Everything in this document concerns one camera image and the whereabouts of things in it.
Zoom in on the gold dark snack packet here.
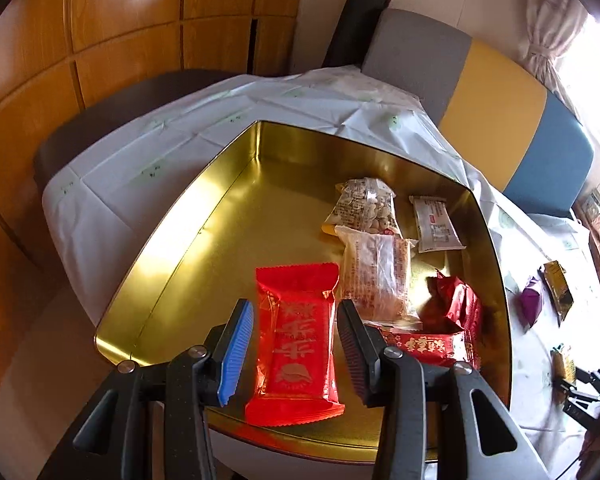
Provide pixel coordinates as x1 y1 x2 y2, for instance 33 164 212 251
543 261 576 322

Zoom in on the grey yellow blue chair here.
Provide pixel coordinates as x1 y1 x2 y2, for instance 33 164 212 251
361 8 596 218

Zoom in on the white clear snack packet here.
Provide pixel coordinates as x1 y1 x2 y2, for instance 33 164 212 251
409 194 467 254

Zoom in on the yellow white snack packet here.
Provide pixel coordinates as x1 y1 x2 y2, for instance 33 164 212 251
551 344 577 392

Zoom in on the window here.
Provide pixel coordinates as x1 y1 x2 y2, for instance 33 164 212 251
555 7 600 161

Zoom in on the red snack packet pale print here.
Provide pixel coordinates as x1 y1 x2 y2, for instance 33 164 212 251
244 262 345 427

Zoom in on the clear bag of nuts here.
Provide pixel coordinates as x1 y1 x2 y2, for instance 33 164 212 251
321 177 400 237

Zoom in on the pink patterned curtain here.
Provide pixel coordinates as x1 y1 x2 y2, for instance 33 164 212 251
517 0 600 107

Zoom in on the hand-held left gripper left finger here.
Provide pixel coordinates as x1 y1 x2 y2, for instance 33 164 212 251
37 298 255 480

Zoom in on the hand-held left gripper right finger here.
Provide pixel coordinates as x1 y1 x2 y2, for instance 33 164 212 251
336 299 551 480

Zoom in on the black rolled mat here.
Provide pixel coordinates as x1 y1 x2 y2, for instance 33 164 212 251
322 0 392 69

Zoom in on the narrow red snack packet gold print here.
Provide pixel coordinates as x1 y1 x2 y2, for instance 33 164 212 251
379 330 481 367

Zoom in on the crinkled red foil snack packet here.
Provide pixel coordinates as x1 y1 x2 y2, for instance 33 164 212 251
426 271 484 343

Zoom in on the clear bread snack packet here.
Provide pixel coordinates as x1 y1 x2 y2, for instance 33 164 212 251
334 225 423 332

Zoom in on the white plastic tablecloth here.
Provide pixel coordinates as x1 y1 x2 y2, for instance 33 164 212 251
41 65 600 480

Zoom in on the purple snack packet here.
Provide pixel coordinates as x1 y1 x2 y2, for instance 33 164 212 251
518 276 546 329

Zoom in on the wooden wardrobe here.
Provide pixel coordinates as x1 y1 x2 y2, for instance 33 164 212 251
0 0 307 480

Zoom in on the gold tin box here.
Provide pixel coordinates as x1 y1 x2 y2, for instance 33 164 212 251
94 120 512 461

